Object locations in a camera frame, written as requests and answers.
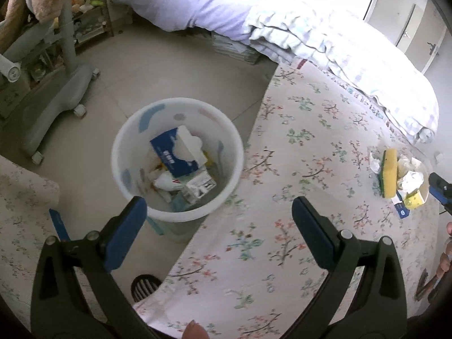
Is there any grey rolling chair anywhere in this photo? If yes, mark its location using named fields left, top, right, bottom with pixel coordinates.
left=0, top=0, right=101, bottom=165

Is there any torn yellow paper box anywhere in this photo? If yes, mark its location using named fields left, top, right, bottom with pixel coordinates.
left=403, top=184, right=429, bottom=210

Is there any bed with grey headboard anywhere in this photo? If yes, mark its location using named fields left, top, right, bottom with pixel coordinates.
left=106, top=0, right=276, bottom=43

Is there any yellow green sponge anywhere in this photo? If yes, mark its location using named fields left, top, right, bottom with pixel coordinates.
left=379, top=149, right=399, bottom=199

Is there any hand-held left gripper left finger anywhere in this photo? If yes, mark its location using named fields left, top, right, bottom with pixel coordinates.
left=30, top=196, right=159, bottom=339

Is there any stack of books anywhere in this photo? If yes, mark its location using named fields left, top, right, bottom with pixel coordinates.
left=211, top=30, right=262, bottom=66

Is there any white printed carton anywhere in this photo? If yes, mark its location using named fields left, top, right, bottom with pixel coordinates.
left=182, top=171, right=218, bottom=203

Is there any beige floral cloth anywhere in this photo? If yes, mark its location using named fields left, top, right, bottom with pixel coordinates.
left=0, top=155, right=60, bottom=325

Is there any low wooden shelf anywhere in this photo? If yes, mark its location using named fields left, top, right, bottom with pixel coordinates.
left=71, top=0, right=115, bottom=48

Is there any black ribbed object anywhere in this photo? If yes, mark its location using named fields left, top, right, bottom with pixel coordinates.
left=131, top=274, right=163, bottom=303

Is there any white tissue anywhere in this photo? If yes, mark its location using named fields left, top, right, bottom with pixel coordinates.
left=369, top=152, right=424, bottom=193

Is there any person's right hand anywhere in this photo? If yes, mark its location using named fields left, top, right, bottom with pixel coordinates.
left=437, top=222, right=452, bottom=279

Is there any white folded duvet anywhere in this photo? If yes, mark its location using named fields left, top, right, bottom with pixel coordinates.
left=244, top=0, right=440, bottom=145

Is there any small blue white box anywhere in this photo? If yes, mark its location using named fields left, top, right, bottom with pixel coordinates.
left=392, top=192, right=410, bottom=219

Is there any white squeeze tube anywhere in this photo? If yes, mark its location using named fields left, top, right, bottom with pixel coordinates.
left=152, top=171, right=184, bottom=193

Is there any person's left hand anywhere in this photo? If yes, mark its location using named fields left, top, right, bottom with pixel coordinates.
left=184, top=320, right=210, bottom=339

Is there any white plastic waste bin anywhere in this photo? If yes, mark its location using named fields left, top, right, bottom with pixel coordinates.
left=111, top=97, right=245, bottom=237

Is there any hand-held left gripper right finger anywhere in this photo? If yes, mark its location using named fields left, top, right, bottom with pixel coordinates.
left=282, top=196, right=410, bottom=339

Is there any white door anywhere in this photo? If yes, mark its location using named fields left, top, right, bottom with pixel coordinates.
left=399, top=0, right=447, bottom=75

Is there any floral tablecloth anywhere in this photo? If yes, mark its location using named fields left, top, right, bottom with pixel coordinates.
left=134, top=60, right=447, bottom=339

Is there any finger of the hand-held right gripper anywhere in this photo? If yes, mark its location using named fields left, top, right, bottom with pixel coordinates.
left=428, top=172, right=452, bottom=207

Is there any blue flat strip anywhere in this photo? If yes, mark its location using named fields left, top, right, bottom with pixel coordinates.
left=49, top=208, right=71, bottom=242

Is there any dark blue tissue box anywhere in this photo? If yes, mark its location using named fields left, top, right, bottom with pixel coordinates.
left=150, top=125, right=209, bottom=179

